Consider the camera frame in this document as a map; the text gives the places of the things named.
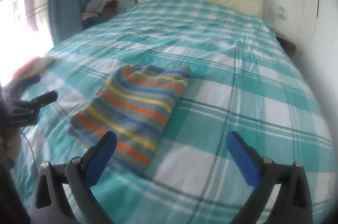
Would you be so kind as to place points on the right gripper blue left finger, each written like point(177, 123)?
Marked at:
point(50, 203)

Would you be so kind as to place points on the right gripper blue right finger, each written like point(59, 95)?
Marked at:
point(293, 202)

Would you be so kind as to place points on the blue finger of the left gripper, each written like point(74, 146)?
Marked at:
point(43, 100)
point(24, 83)

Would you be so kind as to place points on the striped knit sweater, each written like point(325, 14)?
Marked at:
point(135, 103)

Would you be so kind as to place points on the pile of clothes on nightstand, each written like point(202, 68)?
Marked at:
point(97, 12)

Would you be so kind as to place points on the red folded garment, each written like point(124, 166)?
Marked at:
point(29, 69)

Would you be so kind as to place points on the teal plaid bedspread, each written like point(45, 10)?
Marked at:
point(241, 81)

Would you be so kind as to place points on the dark bedside table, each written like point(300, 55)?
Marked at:
point(288, 47)

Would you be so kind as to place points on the white wardrobe doors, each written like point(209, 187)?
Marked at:
point(318, 28)

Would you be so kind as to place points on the wall socket with blue sticker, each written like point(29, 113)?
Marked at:
point(281, 12)

